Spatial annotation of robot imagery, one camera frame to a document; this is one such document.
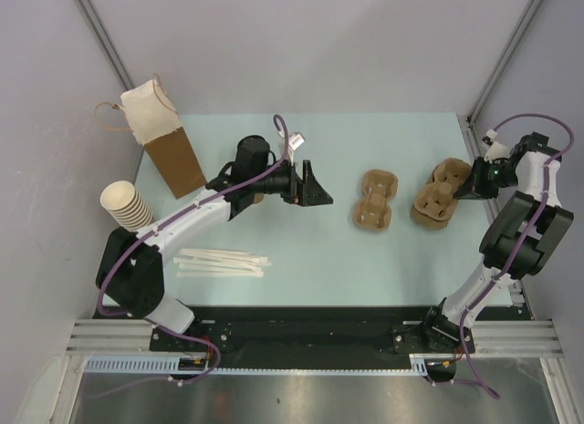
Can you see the brown paper cup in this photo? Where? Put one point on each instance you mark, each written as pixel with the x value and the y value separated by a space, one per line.
pixel 258 198

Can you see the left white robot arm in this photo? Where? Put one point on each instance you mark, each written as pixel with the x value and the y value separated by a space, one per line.
pixel 131 271

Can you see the white wrapped straws bundle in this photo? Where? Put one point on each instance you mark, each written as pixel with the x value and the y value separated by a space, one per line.
pixel 195 262

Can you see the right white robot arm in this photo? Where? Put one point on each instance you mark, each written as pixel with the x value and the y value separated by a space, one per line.
pixel 518 242

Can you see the single brown cup carrier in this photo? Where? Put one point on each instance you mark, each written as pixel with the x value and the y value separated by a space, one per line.
pixel 373 212

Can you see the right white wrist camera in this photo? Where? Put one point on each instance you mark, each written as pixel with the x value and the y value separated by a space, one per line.
pixel 494 150

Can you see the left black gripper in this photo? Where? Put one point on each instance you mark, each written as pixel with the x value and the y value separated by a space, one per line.
pixel 303 191

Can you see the stack of paper cups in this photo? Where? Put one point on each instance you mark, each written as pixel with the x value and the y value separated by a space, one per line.
pixel 126 206

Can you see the brown paper bag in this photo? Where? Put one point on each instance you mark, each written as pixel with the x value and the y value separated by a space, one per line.
pixel 156 125

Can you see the white slotted cable duct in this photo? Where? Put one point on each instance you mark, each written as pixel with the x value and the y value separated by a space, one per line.
pixel 186 366

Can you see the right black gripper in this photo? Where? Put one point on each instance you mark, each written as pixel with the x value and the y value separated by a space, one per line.
pixel 474 186

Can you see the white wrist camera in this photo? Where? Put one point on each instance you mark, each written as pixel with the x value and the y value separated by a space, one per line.
pixel 494 150
pixel 295 140

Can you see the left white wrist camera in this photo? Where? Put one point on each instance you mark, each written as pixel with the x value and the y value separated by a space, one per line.
pixel 295 140

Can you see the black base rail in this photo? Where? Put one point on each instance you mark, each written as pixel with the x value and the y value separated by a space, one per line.
pixel 328 337

